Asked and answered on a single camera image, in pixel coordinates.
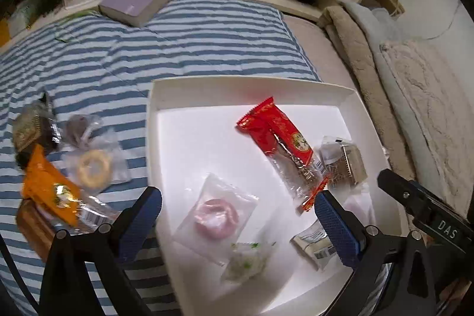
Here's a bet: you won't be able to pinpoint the dark brownie packet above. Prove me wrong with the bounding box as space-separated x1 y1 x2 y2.
13 94 60 169

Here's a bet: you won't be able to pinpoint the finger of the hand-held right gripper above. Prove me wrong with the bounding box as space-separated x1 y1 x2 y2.
377 169 439 226
407 180 458 214

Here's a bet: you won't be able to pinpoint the clear stick packet red ends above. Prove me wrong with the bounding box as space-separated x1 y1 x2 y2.
272 136 330 215

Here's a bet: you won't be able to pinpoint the red snack packet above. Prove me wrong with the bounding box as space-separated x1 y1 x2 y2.
236 97 315 169

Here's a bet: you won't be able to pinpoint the beige mattress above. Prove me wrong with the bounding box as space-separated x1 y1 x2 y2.
281 14 389 161

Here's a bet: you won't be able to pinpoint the brown round pastry packet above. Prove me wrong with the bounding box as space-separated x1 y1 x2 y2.
61 114 102 150

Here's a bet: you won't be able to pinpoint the white grey snack packet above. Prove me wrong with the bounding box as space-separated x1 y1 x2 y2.
290 220 347 271

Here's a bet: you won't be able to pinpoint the white shallow box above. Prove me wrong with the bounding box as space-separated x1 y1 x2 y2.
145 76 402 316

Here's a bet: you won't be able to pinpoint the yellow ring pastry packet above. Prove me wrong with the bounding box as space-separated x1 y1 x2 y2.
62 131 130 191

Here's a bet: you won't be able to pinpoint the green round candy packet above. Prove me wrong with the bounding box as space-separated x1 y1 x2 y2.
221 240 279 284

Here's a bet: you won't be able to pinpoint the clear packet square cake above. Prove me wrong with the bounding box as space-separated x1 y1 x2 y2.
319 136 368 188

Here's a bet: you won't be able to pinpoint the brown cake packet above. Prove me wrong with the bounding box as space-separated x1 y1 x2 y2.
16 198 56 261

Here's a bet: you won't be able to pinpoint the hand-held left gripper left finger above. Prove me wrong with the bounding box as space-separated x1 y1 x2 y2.
39 186 164 316

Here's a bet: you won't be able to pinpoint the grey blanket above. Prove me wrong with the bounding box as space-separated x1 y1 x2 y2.
335 0 463 206

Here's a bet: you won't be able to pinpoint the cream fuzzy blanket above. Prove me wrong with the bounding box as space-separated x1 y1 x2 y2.
381 38 474 207

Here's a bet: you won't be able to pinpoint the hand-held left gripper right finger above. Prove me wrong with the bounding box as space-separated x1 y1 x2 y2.
314 190 437 316

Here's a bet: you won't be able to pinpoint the orange snack packet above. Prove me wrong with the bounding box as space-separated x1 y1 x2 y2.
20 145 83 228

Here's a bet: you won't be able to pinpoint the pink donut packet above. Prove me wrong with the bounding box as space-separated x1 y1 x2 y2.
173 173 259 267

